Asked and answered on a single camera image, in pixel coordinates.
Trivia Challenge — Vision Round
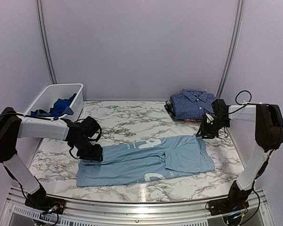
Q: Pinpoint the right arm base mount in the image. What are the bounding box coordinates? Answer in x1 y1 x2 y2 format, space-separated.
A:
206 181 252 216

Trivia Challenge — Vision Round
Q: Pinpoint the white plastic laundry bin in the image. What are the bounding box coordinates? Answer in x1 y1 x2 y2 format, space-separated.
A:
24 83 83 121

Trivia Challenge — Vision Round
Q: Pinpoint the left wall aluminium post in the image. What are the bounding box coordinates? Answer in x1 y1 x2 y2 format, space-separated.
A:
35 0 58 84

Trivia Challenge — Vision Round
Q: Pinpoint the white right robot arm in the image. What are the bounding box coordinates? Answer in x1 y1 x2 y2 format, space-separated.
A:
196 98 283 191

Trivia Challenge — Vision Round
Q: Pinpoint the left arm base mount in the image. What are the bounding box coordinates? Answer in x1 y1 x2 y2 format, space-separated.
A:
25 184 66 214

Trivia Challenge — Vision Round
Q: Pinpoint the dark blue garment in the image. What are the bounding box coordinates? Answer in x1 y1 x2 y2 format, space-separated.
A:
30 93 76 117

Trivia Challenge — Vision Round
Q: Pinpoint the aluminium front frame rail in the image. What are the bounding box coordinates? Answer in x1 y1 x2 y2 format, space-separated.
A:
0 187 275 226

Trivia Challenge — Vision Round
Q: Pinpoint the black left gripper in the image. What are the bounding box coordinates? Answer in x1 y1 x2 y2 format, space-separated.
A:
72 137 103 161

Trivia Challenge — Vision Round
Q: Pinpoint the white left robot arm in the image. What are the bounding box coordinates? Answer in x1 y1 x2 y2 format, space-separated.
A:
0 107 103 210

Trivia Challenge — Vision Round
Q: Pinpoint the light blue garment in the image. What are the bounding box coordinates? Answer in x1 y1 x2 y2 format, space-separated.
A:
76 135 215 187

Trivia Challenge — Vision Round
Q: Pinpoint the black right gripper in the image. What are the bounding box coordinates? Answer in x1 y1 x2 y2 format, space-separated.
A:
196 117 229 138

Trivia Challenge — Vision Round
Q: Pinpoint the blue checked shirt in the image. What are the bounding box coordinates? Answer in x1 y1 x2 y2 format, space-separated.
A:
170 89 216 121

